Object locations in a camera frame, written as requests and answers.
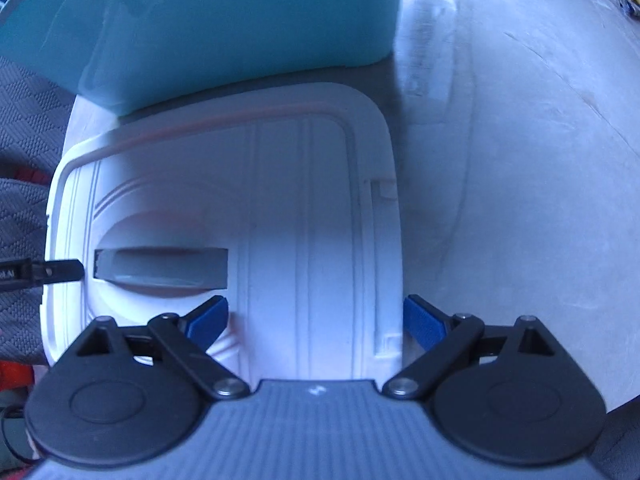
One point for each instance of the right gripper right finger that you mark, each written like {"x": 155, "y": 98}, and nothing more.
{"x": 446, "y": 341}

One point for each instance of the grey textured chair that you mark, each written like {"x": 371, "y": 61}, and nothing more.
{"x": 34, "y": 117}

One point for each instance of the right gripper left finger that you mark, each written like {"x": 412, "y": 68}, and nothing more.
{"x": 184, "y": 340}

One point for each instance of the blue plastic storage bin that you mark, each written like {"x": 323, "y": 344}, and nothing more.
{"x": 124, "y": 55}

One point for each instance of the white bin lid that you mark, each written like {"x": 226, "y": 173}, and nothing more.
{"x": 282, "y": 200}

